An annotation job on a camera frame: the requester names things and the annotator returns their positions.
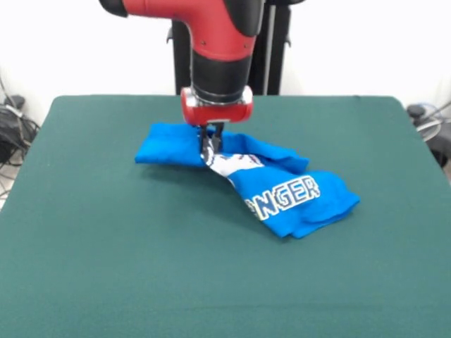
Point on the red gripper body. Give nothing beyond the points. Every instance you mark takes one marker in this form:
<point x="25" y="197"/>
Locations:
<point x="218" y="114"/>

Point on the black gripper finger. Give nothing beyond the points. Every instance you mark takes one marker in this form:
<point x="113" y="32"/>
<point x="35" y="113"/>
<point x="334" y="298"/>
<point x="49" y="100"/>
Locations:
<point x="218" y="135"/>
<point x="205" y="144"/>

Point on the blue shirt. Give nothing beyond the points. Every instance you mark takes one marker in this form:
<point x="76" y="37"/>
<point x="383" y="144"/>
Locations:
<point x="169" y="148"/>

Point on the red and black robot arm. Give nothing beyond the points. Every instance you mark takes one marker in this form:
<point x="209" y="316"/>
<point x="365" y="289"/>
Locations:
<point x="222" y="35"/>

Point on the dark green table cloth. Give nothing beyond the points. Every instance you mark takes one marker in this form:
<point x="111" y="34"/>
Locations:
<point x="105" y="274"/>

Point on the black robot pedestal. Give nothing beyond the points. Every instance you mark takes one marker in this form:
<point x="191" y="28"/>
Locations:
<point x="271" y="56"/>

